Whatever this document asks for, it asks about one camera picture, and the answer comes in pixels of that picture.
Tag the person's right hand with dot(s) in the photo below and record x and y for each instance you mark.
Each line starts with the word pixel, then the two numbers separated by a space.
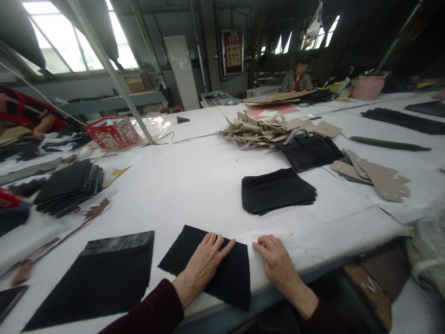
pixel 278 259

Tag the person's left hand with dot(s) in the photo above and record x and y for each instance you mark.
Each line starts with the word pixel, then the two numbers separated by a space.
pixel 203 259

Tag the small black fabric piece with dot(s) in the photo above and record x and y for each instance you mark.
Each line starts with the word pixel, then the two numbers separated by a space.
pixel 233 275

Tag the person's body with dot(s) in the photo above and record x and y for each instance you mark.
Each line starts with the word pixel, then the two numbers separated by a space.
pixel 267 323

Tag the stack of black fabric squares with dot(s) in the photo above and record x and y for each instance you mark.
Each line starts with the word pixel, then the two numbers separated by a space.
pixel 278 191

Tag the white table cover sheet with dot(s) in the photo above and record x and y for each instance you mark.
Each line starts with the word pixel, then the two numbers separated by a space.
pixel 191 181

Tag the brown cardboard box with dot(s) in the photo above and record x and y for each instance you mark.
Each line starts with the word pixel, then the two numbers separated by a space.
pixel 375 288

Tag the large black fabric sheet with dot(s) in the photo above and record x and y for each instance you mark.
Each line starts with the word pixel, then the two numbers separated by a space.
pixel 101 278

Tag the black handbag with gold clasps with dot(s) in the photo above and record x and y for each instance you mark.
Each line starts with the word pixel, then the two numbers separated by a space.
pixel 311 151

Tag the beige punched leather strips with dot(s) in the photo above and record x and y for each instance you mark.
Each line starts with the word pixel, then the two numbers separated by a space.
pixel 377 177

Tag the pile of beige leather pieces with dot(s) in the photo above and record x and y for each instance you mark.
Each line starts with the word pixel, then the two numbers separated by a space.
pixel 259 130

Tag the small black cone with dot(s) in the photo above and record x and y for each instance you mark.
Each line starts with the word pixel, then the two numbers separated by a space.
pixel 182 120

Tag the pink paper sheet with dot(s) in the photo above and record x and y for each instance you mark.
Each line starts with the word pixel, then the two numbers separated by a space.
pixel 278 110

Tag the clear plastic bag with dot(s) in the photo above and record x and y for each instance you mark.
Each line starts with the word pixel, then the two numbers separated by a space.
pixel 429 250

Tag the printed paper strip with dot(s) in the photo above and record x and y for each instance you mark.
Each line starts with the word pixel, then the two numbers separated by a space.
pixel 52 243

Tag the fanned stack of black pieces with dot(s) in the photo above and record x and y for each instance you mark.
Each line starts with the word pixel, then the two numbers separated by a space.
pixel 67 186

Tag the red patterned paper box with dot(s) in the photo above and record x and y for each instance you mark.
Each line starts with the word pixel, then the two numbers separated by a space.
pixel 113 134

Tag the green cucumber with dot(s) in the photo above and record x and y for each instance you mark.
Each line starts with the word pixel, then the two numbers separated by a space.
pixel 386 143

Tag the brown cardboard sheets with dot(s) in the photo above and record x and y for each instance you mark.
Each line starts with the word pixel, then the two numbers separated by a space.
pixel 274 96

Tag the white plastic crate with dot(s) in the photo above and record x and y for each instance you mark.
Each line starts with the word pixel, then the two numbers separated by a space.
pixel 260 92

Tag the grey shelf with boxes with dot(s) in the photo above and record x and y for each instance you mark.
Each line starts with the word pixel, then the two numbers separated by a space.
pixel 114 99

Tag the white standing air conditioner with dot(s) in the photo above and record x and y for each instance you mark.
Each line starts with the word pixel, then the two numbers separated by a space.
pixel 180 73

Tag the long dark fabric stack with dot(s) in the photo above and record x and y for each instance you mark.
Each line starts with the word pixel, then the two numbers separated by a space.
pixel 406 121

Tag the pink bag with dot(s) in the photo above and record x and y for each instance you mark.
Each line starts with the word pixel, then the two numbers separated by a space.
pixel 368 87

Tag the grey fabric pieces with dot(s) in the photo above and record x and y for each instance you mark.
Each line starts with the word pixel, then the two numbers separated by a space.
pixel 31 168

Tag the grey metal pole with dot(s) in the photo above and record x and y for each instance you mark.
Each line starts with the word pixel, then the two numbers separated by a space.
pixel 114 76

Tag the framed red poster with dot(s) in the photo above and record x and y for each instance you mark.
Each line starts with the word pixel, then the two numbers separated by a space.
pixel 233 52

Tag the dark blue fabric sheet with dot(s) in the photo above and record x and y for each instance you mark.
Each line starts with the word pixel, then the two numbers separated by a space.
pixel 427 108

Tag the small window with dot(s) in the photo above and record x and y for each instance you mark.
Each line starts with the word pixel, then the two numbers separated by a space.
pixel 323 34

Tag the hanging white bag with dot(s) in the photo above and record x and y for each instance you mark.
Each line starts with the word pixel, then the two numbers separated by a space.
pixel 314 26

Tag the large window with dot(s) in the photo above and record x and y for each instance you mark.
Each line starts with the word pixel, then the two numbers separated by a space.
pixel 69 41

